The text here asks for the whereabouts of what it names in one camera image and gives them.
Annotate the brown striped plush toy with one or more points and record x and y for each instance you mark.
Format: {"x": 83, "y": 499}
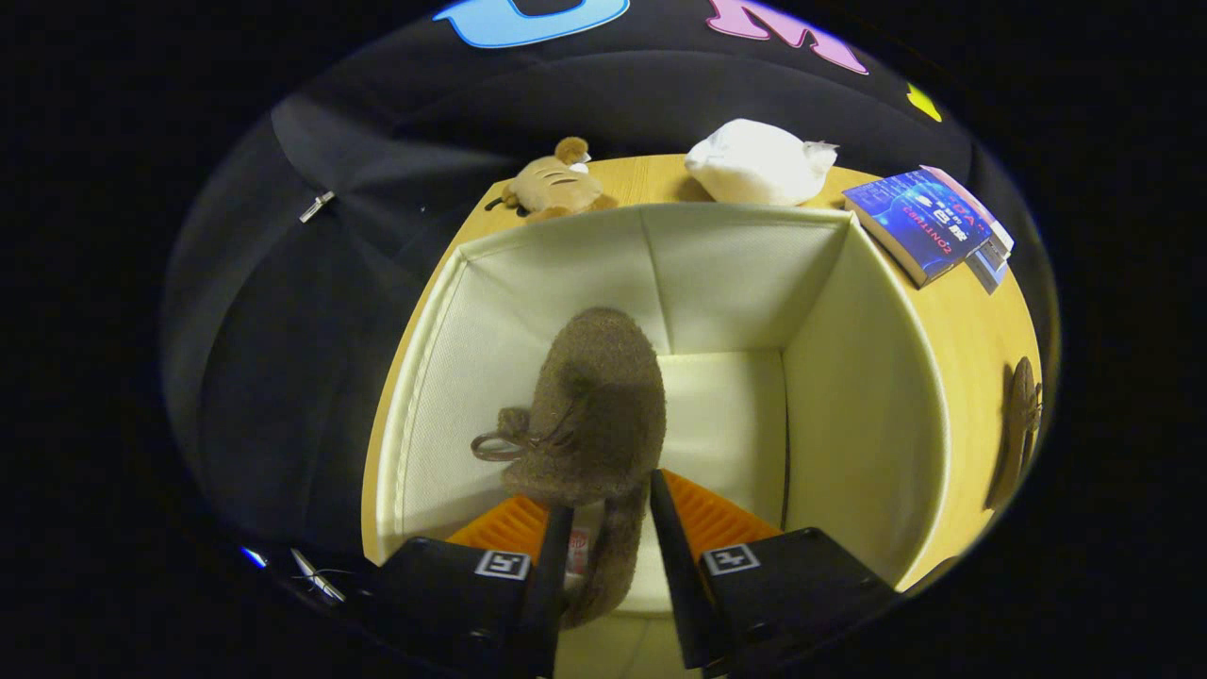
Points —
{"x": 556, "y": 184}

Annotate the pale blue thin book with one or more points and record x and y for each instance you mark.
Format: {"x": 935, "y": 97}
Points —
{"x": 990, "y": 269}

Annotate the pink book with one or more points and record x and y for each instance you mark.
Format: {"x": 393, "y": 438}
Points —
{"x": 985, "y": 212}

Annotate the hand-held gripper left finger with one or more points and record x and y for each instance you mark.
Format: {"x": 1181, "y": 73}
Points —
{"x": 547, "y": 604}

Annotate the small silver clip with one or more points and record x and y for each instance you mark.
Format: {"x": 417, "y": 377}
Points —
{"x": 316, "y": 207}

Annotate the white plush toy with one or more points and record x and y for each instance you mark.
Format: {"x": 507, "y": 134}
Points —
{"x": 754, "y": 165}

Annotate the brown fuzzy shoe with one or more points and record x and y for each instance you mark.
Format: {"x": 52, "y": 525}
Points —
{"x": 603, "y": 396}
{"x": 1020, "y": 424}

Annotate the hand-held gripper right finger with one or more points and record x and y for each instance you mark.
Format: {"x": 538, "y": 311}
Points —
{"x": 674, "y": 575}

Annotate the grey fabric storage box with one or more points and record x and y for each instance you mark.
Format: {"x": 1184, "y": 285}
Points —
{"x": 735, "y": 273}

